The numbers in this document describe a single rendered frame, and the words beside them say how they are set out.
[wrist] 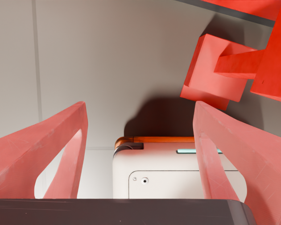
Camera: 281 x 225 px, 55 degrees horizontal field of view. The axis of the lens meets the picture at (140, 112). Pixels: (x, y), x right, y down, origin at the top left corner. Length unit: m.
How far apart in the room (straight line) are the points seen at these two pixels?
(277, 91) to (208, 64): 0.63
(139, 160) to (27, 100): 0.56
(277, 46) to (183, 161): 0.54
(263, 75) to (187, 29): 0.71
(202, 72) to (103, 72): 0.40
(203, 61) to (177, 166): 0.39
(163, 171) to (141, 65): 0.45
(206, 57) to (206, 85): 0.10
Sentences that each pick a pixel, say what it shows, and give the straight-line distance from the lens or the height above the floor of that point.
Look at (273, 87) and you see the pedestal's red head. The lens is 0.43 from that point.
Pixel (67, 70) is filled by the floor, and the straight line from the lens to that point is 1.16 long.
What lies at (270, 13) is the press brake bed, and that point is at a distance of 1.06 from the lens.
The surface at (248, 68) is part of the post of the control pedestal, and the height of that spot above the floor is 0.44.
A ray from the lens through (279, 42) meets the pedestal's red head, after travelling 0.47.
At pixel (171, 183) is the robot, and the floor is 0.28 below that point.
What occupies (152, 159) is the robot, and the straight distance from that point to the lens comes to 0.89.
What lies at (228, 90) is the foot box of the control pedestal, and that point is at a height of 0.12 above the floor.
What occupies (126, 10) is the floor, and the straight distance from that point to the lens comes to 1.14.
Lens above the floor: 1.12
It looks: 81 degrees down
